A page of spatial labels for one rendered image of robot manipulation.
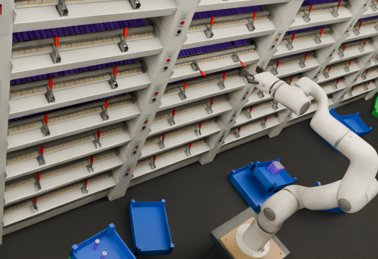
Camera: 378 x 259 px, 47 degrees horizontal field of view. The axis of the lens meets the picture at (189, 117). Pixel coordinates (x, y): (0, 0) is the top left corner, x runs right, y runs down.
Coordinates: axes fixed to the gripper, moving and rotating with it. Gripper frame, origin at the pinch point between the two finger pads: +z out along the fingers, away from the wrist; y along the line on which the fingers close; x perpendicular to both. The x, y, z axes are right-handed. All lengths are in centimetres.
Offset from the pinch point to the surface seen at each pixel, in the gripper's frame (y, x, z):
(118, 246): -67, -69, -10
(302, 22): 52, 10, 16
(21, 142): -94, -27, 24
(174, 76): -27.2, -8.4, 19.7
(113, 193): -39, -93, 37
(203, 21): -15.0, 16.2, 21.1
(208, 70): -6.3, -9.4, 19.5
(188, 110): -1, -42, 32
